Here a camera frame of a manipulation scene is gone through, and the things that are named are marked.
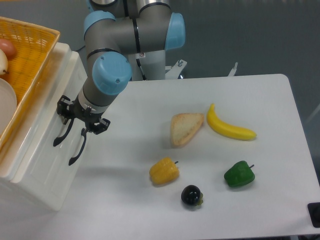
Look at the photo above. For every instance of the black device at edge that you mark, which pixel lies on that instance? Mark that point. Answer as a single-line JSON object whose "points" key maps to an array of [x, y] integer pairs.
{"points": [[314, 213]]}

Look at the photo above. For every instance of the white drawer cabinet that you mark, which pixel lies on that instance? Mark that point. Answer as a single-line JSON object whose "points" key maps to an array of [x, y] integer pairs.
{"points": [[13, 151]]}

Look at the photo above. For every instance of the dark purple eggplant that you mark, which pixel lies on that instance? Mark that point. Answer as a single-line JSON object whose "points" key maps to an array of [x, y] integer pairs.
{"points": [[191, 195]]}

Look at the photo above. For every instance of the white plate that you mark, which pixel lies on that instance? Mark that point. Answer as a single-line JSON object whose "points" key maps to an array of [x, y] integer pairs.
{"points": [[8, 104]]}

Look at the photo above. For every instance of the yellow bell pepper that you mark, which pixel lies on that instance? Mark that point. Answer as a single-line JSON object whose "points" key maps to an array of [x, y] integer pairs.
{"points": [[164, 171]]}

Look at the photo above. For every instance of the green bell pepper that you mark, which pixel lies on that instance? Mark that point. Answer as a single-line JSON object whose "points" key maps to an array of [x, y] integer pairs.
{"points": [[239, 175]]}

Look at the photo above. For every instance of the toast bread slice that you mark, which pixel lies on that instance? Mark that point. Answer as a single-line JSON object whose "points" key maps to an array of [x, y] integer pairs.
{"points": [[184, 126]]}

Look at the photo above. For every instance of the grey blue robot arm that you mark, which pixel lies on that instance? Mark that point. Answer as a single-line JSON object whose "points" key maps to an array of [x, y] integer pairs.
{"points": [[113, 30]]}

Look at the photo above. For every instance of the pale yellow pear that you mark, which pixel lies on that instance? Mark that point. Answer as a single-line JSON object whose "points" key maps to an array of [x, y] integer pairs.
{"points": [[3, 63]]}

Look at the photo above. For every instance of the red apple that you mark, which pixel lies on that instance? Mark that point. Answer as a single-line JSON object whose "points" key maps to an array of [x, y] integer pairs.
{"points": [[8, 48]]}

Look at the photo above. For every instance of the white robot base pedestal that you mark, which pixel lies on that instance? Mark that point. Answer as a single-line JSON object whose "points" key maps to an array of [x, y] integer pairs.
{"points": [[148, 66]]}

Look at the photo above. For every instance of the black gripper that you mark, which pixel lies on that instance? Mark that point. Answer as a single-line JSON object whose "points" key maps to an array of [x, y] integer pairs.
{"points": [[72, 109]]}

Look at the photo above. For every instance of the yellow woven basket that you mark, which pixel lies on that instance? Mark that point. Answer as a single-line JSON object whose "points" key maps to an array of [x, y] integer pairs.
{"points": [[34, 45]]}

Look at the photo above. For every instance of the white metal bracket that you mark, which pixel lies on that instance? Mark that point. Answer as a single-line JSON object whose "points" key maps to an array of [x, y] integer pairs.
{"points": [[175, 71]]}

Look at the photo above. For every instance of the yellow banana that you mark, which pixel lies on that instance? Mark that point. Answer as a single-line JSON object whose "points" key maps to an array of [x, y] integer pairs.
{"points": [[227, 130]]}

